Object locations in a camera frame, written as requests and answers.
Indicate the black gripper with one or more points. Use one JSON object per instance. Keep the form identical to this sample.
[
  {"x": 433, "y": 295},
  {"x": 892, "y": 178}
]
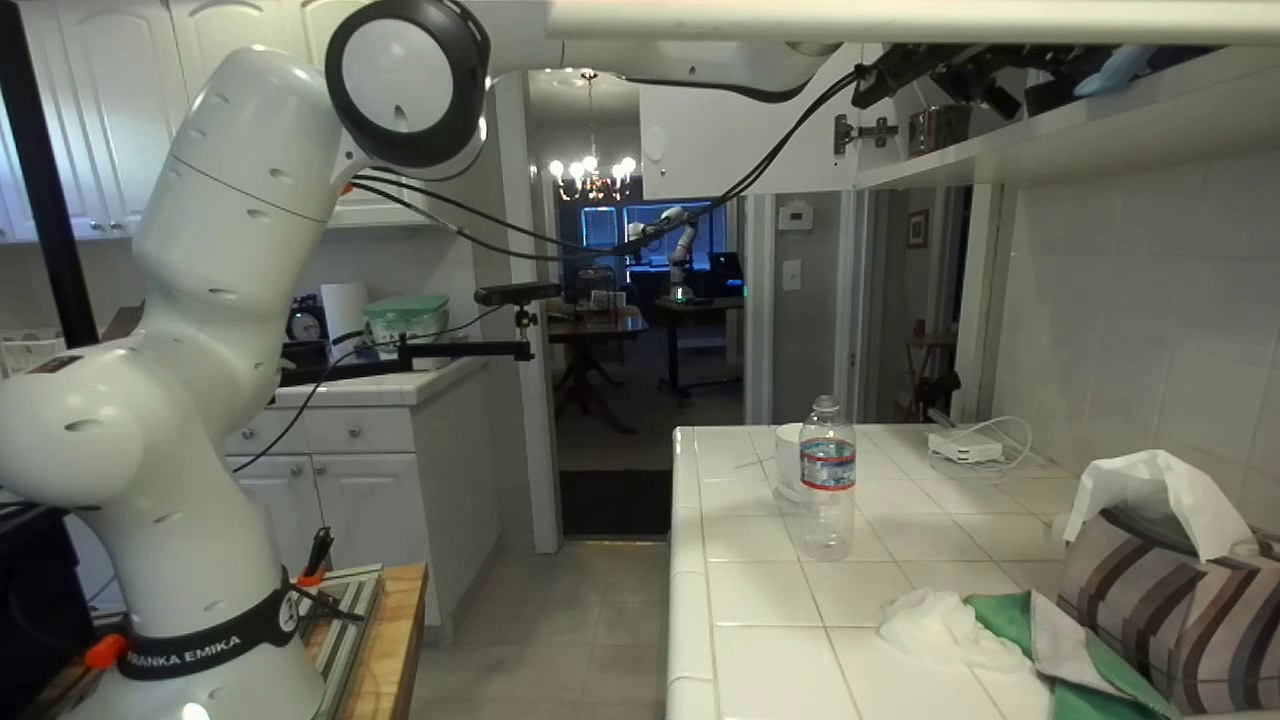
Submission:
[{"x": 904, "y": 77}]

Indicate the clear plastic water bottle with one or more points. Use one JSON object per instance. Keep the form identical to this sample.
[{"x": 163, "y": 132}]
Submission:
[{"x": 831, "y": 467}]

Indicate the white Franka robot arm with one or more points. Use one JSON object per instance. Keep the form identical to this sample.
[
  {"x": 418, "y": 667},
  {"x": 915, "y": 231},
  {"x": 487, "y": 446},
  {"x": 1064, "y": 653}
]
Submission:
[{"x": 201, "y": 265}]

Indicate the metal cabinet hinge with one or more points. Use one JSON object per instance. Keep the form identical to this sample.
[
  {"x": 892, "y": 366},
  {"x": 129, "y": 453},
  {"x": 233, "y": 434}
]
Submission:
[{"x": 865, "y": 132}]

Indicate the plain white cabinet door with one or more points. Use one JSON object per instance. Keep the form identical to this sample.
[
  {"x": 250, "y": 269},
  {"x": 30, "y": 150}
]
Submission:
[{"x": 720, "y": 147}]

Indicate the white base cabinet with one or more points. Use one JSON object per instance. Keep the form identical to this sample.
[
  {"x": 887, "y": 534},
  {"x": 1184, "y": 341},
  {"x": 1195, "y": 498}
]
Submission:
[{"x": 402, "y": 507}]

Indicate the clear plastic container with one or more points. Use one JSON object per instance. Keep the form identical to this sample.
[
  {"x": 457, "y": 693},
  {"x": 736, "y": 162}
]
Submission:
[{"x": 937, "y": 128}]

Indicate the blue item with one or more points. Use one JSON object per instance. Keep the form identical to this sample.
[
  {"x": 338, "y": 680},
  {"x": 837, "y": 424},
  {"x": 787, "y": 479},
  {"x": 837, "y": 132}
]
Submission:
[{"x": 1112, "y": 69}]

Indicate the white thermostat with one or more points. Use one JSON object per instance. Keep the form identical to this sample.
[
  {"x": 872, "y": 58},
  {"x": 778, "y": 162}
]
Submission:
[{"x": 794, "y": 212}]

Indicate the dark chair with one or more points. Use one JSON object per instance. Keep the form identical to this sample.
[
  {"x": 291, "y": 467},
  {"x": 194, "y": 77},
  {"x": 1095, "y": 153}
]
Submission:
[{"x": 933, "y": 381}]

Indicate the white power adapter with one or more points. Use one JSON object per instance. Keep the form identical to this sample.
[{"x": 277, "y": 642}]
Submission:
[{"x": 967, "y": 446}]

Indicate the lit chandelier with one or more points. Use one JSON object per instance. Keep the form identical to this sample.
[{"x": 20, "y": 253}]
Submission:
[{"x": 593, "y": 173}]

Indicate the white crumpled cloth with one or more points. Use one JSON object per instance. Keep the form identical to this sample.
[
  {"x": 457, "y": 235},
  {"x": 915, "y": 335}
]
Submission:
[{"x": 1162, "y": 493}]

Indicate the dark dining table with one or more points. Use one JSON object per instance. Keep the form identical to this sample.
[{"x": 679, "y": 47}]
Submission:
[{"x": 640, "y": 310}]

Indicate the green and white cloth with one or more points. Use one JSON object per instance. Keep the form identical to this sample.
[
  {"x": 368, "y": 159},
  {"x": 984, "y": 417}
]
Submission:
[{"x": 1014, "y": 625}]

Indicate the crumpled clear plastic wrap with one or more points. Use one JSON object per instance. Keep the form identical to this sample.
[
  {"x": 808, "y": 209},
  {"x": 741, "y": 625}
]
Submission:
[{"x": 944, "y": 625}]

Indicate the striped oven mitt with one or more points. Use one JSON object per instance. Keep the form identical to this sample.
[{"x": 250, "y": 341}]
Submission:
[{"x": 1172, "y": 625}]

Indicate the green tissue box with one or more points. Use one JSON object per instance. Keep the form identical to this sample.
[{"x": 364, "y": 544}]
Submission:
[{"x": 405, "y": 325}]

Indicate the white paper towel roll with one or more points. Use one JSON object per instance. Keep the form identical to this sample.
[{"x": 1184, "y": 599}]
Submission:
[{"x": 346, "y": 315}]

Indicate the wooden table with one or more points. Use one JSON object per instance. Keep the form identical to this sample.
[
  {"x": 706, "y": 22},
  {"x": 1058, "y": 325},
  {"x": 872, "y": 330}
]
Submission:
[{"x": 395, "y": 653}]

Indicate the white upper kitchen cabinets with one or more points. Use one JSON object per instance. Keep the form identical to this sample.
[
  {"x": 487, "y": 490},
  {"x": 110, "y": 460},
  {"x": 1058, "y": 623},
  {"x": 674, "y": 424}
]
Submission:
[{"x": 94, "y": 122}]

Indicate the black pole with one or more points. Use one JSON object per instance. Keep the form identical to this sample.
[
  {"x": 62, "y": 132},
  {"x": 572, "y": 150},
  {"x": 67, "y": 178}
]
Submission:
[{"x": 40, "y": 173}]

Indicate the black controller box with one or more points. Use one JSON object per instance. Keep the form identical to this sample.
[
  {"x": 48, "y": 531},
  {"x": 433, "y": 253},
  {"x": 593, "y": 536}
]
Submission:
[{"x": 33, "y": 615}]

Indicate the white wall cabinet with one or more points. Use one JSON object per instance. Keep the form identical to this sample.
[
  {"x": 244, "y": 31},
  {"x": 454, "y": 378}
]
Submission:
[{"x": 1135, "y": 132}]

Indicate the small picture frame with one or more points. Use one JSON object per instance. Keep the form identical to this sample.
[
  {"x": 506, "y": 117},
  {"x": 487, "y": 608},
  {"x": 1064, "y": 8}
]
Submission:
[{"x": 917, "y": 231}]

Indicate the white light switch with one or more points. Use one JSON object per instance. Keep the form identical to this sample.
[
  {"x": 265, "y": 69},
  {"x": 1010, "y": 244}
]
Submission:
[{"x": 794, "y": 274}]

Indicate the black camera boom stand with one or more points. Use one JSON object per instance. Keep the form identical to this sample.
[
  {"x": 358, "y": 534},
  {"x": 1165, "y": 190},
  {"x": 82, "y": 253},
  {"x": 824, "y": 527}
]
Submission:
[{"x": 467, "y": 351}]

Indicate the metal frame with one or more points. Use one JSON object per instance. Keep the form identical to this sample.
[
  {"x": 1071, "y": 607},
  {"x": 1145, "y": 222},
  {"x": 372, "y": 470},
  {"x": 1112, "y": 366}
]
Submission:
[{"x": 350, "y": 625}]

